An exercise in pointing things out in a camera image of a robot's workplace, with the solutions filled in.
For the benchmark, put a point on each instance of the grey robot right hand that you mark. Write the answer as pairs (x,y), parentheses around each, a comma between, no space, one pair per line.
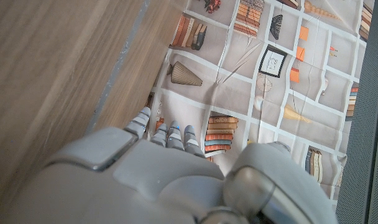
(145,186)

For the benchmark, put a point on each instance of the printed bookshelf backdrop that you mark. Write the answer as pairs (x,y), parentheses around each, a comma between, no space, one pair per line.
(232,93)

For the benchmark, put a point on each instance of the dark grey mesh panel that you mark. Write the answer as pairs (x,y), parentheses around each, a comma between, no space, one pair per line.
(366,140)

